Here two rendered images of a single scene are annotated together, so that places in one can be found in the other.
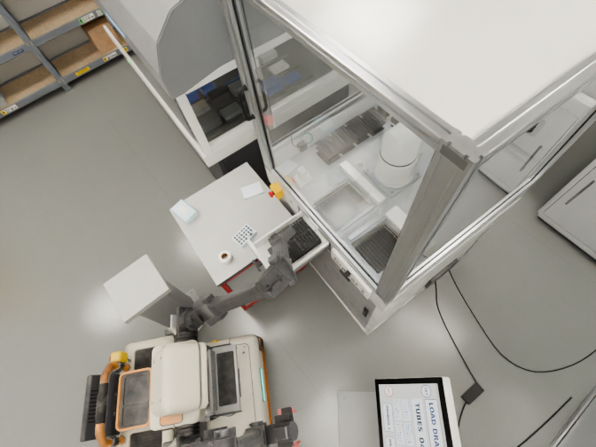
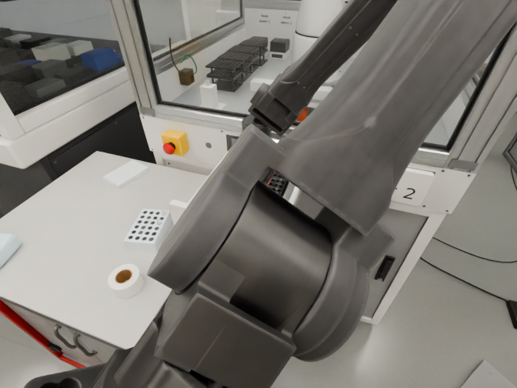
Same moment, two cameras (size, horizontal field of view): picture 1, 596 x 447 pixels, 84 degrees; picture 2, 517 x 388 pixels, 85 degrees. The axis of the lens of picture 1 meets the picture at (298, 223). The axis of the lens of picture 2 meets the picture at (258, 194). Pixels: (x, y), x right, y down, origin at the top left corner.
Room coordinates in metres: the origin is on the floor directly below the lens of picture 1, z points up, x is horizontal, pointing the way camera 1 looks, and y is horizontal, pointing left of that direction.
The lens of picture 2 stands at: (0.29, 0.47, 1.38)
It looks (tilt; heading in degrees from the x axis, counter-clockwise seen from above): 41 degrees down; 316
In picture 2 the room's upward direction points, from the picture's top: straight up
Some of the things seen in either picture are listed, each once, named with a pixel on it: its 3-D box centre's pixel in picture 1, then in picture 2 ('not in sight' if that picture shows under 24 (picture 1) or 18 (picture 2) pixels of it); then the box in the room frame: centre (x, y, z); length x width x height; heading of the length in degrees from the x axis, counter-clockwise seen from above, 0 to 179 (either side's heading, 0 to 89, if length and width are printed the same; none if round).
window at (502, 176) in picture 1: (513, 174); not in sight; (0.55, -0.74, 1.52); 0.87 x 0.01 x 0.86; 117
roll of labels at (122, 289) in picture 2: (225, 257); (126, 280); (0.78, 0.44, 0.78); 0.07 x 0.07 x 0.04
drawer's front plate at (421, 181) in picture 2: (350, 273); (372, 179); (0.53, -0.22, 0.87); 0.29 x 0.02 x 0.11; 27
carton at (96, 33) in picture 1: (105, 29); not in sight; (4.16, 1.82, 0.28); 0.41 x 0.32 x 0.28; 121
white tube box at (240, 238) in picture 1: (244, 236); (149, 229); (0.89, 0.32, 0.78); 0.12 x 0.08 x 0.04; 130
